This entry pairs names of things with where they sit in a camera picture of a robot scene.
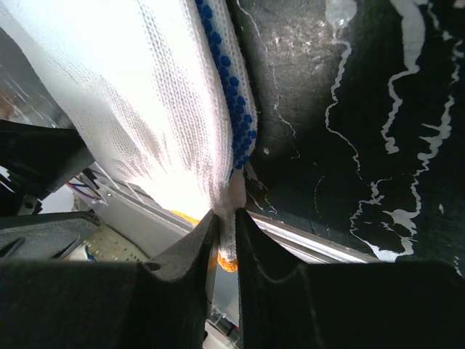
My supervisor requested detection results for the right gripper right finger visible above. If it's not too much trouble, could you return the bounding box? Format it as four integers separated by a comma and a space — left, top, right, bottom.
236, 209, 464, 348

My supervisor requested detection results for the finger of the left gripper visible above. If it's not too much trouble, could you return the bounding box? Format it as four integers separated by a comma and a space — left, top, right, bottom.
1, 212, 100, 260

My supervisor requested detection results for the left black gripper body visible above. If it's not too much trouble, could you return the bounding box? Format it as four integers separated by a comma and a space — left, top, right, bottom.
1, 120, 94, 214

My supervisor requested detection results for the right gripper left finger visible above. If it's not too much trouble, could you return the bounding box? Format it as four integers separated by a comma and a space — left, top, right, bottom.
1, 213, 219, 348

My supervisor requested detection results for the blue dotted work glove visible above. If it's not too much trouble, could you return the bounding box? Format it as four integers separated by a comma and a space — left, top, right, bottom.
196, 1, 258, 272

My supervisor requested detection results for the front aluminium rail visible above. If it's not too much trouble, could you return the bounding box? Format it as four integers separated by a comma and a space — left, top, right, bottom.
90, 163, 378, 263

